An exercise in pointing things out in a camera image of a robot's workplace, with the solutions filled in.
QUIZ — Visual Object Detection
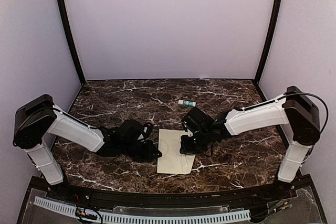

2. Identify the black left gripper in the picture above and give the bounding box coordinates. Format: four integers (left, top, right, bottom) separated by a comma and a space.
120, 140, 162, 162

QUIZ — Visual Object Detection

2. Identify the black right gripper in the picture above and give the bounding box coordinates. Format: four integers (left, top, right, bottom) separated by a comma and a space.
180, 129, 211, 154

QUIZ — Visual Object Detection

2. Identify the beige paper envelope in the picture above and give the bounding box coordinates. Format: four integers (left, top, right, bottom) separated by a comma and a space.
157, 129, 195, 175

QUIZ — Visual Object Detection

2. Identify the green white glue stick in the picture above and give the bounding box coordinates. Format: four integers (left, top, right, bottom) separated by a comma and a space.
178, 100, 196, 107

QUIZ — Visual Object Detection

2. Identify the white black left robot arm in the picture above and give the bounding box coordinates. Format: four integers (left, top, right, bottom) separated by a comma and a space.
13, 94, 162, 201

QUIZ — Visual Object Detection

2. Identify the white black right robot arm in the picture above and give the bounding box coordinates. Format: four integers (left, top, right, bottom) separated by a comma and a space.
180, 86, 326, 200

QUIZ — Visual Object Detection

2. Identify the black front table rail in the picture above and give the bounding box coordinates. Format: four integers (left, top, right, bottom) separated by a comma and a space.
31, 177, 299, 209

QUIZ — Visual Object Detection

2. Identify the white slotted cable duct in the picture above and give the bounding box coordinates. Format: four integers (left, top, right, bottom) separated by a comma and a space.
34, 196, 251, 223

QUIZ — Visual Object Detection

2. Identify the black right frame post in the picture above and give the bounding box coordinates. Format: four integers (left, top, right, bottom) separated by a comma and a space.
254, 0, 281, 86

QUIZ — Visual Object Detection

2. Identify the black frame post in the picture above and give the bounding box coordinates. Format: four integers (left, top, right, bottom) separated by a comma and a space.
254, 0, 281, 86
57, 0, 86, 85

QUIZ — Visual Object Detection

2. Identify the black left frame post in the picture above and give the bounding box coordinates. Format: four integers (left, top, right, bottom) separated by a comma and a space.
57, 0, 86, 85

